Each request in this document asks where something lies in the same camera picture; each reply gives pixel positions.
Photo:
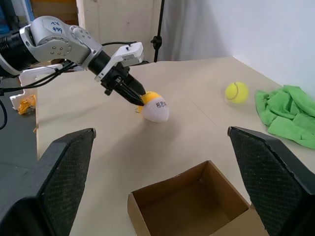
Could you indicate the light green cloth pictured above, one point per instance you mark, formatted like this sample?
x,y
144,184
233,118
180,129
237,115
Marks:
x,y
288,110

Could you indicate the white foam piece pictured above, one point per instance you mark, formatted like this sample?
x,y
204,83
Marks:
x,y
27,73

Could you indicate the light wooden panel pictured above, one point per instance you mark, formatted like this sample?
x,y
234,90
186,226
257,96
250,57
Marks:
x,y
118,22

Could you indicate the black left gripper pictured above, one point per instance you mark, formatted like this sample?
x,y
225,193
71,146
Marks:
x,y
114,76

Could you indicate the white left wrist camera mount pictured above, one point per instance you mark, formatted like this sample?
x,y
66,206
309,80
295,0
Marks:
x,y
128,51

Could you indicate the black tripod stand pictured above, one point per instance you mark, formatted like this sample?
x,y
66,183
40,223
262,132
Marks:
x,y
158,41

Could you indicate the orange scraps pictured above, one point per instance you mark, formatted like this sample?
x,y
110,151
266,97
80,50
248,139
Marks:
x,y
25,104

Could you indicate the yellow tennis ball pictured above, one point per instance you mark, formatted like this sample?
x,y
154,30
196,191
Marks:
x,y
236,93

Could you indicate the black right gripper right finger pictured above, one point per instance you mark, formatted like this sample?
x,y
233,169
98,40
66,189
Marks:
x,y
270,177

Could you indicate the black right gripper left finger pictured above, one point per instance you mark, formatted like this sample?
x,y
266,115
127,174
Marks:
x,y
61,177

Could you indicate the brown cardboard box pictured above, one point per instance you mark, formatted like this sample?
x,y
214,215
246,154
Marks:
x,y
172,186

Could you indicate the brown carton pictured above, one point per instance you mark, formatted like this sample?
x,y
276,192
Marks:
x,y
56,9

